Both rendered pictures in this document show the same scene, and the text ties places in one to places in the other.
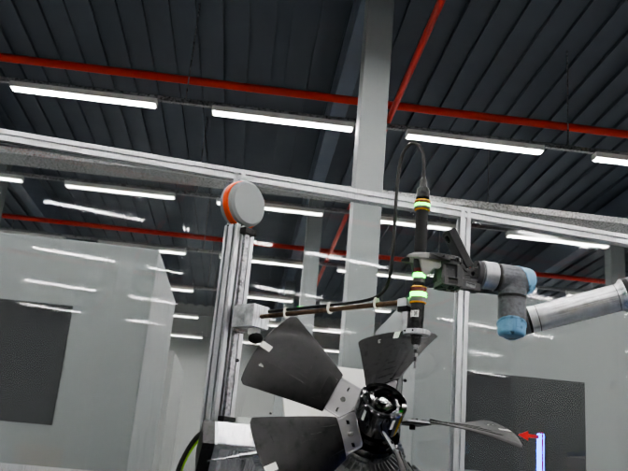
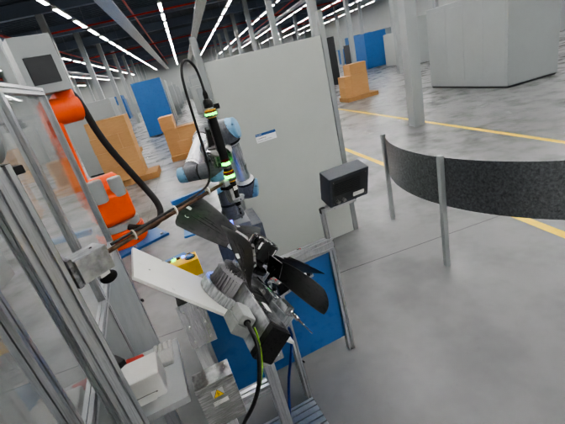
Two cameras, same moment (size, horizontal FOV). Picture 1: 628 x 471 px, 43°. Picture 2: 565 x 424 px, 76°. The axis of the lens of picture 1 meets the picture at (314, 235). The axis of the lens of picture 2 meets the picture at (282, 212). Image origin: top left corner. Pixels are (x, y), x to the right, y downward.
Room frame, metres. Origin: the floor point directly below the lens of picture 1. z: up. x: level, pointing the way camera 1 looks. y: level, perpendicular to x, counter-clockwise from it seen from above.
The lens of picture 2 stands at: (1.98, 1.13, 1.87)
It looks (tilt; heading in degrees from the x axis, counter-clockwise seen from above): 22 degrees down; 265
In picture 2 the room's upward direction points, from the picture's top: 14 degrees counter-clockwise
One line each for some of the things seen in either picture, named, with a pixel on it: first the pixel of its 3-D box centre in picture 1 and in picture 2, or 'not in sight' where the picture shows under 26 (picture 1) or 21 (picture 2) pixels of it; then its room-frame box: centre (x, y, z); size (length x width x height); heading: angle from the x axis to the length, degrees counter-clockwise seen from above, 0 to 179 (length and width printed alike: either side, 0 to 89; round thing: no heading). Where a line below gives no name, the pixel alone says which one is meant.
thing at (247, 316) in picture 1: (249, 318); (87, 263); (2.44, 0.18, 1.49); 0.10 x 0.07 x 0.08; 47
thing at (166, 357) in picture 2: not in sight; (163, 354); (2.50, -0.16, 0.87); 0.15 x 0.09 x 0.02; 99
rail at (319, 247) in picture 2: not in sight; (264, 271); (2.00, -0.66, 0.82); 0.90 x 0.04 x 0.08; 12
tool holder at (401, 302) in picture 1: (413, 317); (231, 189); (2.02, -0.28, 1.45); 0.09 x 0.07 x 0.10; 47
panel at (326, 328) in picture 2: not in sight; (279, 322); (2.00, -0.66, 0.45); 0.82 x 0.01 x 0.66; 12
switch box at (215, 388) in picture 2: not in sight; (219, 394); (2.30, 0.01, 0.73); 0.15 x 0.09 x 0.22; 12
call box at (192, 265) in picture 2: not in sight; (184, 268); (2.38, -0.57, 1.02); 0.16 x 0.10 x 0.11; 12
